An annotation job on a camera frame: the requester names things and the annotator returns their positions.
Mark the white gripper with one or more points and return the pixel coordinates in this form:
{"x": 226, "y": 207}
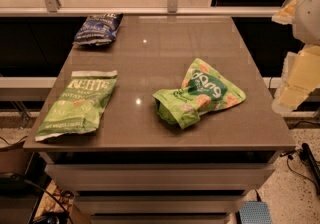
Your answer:
{"x": 308, "y": 14}

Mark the green dang rice chip bag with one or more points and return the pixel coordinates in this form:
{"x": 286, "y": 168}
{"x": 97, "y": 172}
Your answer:
{"x": 203, "y": 90}

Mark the blue kettle chip bag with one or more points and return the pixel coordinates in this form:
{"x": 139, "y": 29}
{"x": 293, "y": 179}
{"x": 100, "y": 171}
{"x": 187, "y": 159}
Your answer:
{"x": 99, "y": 29}

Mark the green kettle chip bag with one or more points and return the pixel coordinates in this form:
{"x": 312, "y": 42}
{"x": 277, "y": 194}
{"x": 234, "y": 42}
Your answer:
{"x": 80, "y": 106}

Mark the black power strip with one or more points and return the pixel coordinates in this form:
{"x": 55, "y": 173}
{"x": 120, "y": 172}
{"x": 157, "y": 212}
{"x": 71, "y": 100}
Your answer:
{"x": 307, "y": 155}

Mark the grey drawer cabinet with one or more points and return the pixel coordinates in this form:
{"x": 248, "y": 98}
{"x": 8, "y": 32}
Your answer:
{"x": 136, "y": 168}

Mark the blue perforated box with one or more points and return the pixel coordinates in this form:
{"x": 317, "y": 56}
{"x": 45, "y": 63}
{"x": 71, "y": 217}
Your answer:
{"x": 255, "y": 213}

